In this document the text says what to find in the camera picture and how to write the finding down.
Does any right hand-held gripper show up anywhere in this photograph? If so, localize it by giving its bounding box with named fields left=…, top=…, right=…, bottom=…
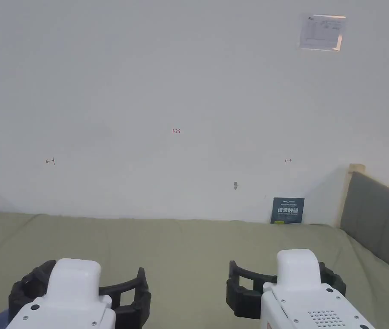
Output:
left=226, top=248, right=377, bottom=329

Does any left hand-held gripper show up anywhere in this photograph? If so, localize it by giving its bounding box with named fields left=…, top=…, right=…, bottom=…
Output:
left=5, top=258, right=152, bottom=329

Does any dark blue printed card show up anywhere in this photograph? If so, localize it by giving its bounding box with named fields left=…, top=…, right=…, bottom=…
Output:
left=270, top=197, right=305, bottom=224

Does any bed with pale green sheet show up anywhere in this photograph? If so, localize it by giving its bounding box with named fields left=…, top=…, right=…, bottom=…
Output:
left=0, top=210, right=389, bottom=329

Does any grey padded headboard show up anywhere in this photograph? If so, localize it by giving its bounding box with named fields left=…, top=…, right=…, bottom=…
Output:
left=338, top=163, right=389, bottom=286

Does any white paper sheet on wall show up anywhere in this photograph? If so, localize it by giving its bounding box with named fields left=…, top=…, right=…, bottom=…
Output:
left=299, top=13, right=347, bottom=52

